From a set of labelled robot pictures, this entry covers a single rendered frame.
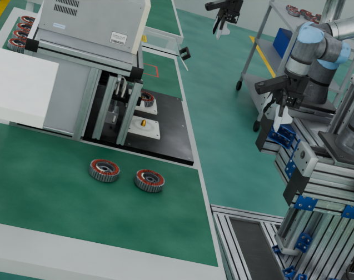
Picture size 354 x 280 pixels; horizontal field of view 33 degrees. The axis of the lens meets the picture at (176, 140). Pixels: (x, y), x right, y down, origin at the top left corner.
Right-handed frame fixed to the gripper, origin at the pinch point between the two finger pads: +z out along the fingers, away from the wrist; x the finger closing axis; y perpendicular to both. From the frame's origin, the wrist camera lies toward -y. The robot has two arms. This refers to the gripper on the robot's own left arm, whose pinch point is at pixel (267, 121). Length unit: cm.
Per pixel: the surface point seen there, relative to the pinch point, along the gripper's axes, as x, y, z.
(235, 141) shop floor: 218, 89, 115
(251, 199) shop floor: 137, 79, 115
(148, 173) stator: 13.4, -30.7, 37.0
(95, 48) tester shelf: 42, -59, 4
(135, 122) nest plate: 54, -32, 37
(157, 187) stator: 5.1, -28.0, 37.5
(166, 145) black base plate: 41, -19, 38
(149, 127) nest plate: 52, -26, 37
